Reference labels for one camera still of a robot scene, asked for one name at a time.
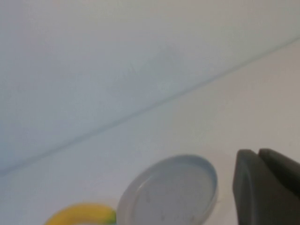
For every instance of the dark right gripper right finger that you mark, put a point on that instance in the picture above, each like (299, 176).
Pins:
(283, 168)

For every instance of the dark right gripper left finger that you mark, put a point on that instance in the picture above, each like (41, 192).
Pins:
(253, 194)

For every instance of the yellow banana with green tip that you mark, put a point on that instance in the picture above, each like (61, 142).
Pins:
(79, 212)

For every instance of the blue-grey round plate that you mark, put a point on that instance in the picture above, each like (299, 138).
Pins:
(168, 194)

